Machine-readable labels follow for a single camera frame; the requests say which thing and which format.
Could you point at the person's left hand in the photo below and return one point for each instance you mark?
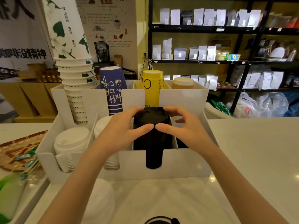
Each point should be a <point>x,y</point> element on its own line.
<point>116,134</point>

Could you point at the white banner with black lettering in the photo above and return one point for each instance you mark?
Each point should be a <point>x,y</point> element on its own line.
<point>21,32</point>

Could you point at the row of grey coffee bags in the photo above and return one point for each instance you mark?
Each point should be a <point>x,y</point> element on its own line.
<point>184,52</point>

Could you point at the person's right middle finger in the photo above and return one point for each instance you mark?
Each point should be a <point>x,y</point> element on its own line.
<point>180,120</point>

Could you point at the stack of yellow paper cups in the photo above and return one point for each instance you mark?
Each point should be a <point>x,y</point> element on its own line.
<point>151,88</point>

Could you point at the white cup organizer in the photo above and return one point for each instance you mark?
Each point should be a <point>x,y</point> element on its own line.
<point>186,160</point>

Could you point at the small brown box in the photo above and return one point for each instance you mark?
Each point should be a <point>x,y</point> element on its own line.
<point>118,61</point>

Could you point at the green and white box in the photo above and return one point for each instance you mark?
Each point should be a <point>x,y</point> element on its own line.
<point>233,57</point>

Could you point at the illustrated coffee poster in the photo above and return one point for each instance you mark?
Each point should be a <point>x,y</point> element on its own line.
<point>109,23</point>

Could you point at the stack of black cup lids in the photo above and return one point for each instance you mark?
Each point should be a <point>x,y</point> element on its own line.
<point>153,149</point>

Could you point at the pile of white cup lids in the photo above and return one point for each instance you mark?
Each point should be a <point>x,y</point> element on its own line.
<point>100,202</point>

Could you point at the row of small white bags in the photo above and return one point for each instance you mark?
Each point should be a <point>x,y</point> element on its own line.
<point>205,81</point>

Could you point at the green and white packet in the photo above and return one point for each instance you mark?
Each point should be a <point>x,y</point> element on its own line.
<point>10,198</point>

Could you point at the brown cardboard display stand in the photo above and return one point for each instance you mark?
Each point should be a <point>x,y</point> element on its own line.
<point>30,97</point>

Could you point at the row of silver coffee bags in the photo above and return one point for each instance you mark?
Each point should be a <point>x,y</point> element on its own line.
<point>210,17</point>

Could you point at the green plastic bag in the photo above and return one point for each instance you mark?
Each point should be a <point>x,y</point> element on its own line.
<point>220,107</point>

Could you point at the black coffee bag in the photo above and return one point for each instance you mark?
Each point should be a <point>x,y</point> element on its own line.
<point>102,52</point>

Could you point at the person's right forearm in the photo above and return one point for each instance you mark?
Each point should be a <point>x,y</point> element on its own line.
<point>236,186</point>

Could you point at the clear plastic bag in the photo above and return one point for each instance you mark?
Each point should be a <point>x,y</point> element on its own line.
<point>264,104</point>

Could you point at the blue plastic bag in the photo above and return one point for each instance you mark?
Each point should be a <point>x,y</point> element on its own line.
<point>293,103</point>

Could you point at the black metal shelf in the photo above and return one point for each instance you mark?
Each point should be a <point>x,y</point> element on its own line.
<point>236,29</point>

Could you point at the person's right thumb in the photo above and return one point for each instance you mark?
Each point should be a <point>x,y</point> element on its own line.
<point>166,129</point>

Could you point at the row of white coffee bags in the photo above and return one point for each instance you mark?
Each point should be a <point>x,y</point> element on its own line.
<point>266,80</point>

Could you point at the bundle of green stick packets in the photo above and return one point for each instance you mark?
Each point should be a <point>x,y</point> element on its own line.
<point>29,163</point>

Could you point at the person's right hand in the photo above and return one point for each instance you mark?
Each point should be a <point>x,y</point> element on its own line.
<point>189,134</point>

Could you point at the stack of green-print paper cups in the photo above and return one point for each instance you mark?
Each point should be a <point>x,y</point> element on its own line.
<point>70,51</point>

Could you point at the stack of white cup lids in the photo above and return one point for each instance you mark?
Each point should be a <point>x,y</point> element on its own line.
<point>102,128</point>
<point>71,144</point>

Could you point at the patterned brown tray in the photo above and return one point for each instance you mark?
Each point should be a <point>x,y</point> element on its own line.
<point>11,153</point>

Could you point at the stack of brown paper cups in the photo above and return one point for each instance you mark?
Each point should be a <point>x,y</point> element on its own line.
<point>182,83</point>

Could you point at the stack of blue paper cups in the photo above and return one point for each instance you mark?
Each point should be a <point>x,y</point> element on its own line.
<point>113,88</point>

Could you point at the person's left forearm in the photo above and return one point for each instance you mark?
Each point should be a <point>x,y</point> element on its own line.
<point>77,186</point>

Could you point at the single black cup lid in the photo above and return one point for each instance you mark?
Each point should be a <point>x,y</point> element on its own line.
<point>161,220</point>

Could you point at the person's left thumb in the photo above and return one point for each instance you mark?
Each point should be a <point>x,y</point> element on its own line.
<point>143,130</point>

